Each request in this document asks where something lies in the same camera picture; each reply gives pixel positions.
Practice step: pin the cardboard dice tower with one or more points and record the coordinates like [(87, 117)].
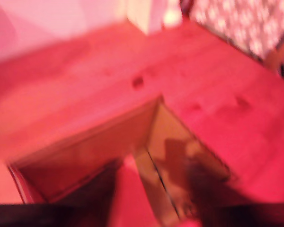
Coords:
[(85, 146)]

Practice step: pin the paw print bag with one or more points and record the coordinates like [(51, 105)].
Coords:
[(239, 21)]

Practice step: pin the white printed carton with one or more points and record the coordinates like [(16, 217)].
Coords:
[(144, 14)]

